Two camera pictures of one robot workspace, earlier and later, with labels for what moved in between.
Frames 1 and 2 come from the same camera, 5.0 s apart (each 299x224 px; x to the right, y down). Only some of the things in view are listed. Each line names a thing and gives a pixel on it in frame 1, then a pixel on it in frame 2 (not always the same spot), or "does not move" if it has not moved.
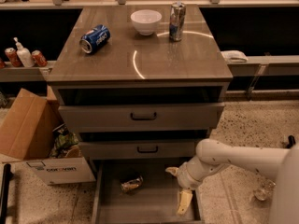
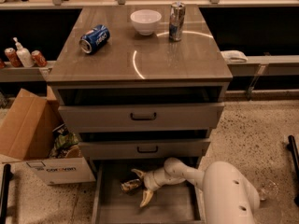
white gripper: [186, 176] -> [153, 180]
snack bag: [131, 183] does not move
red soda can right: [38, 58] does not move
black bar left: [7, 175] does not move
